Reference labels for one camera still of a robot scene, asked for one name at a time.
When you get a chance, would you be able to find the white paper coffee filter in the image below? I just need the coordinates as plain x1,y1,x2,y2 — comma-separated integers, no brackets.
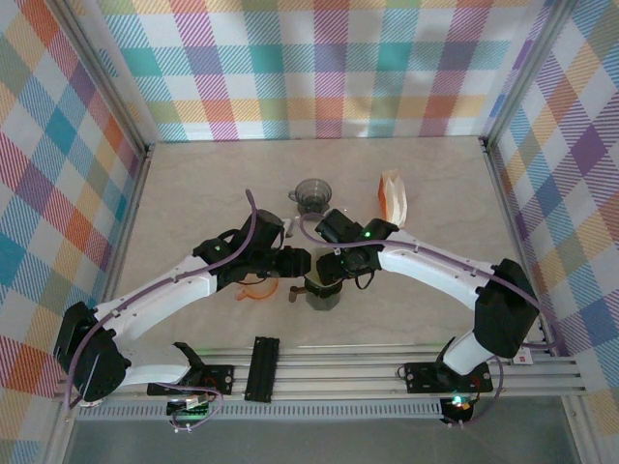
309,248,326,284

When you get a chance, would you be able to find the grey cup with brown handle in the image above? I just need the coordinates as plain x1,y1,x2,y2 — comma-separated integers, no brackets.
288,282,343,311

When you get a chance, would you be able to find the orange plastic pitcher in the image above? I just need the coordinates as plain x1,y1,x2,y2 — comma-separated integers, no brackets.
235,277,280,304

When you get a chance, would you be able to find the grey plastic coffee dripper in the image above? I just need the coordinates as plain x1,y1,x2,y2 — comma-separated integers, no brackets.
288,178,334,214

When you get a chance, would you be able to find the paper coffee filter pack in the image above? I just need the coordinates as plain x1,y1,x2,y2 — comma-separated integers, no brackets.
376,167,410,228

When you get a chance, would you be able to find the black electronics board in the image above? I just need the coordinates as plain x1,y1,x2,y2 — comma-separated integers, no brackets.
442,394,478,425
166,393,214,422

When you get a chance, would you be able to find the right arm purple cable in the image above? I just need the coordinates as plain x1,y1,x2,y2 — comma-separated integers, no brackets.
297,215,562,429

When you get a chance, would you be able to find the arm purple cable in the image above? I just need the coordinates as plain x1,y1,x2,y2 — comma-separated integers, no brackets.
297,215,562,429
65,188,260,434

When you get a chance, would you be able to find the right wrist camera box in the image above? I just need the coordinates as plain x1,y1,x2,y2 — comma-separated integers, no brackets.
314,209,363,246

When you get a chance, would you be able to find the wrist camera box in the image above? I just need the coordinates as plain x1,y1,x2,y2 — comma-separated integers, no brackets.
251,209,296,248
314,209,363,246

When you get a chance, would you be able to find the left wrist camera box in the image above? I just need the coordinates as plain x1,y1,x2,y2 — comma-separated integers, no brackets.
251,209,296,248

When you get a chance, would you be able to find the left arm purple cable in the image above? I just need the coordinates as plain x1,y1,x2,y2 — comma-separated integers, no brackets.
65,188,260,434

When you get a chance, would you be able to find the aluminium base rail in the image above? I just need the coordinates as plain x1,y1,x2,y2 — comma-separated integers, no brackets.
57,343,587,403

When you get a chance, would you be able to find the black bracket on rail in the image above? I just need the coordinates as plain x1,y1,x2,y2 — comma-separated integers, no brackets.
243,335,281,405

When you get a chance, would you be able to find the grey slotted cable duct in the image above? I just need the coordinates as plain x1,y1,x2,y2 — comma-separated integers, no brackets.
76,398,446,421

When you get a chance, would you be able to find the aluminium side rail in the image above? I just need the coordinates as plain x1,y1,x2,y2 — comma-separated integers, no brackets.
482,138,599,464
45,144,157,464

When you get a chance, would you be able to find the aluminium frame post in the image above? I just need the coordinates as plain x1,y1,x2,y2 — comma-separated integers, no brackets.
481,0,579,146
56,0,157,157

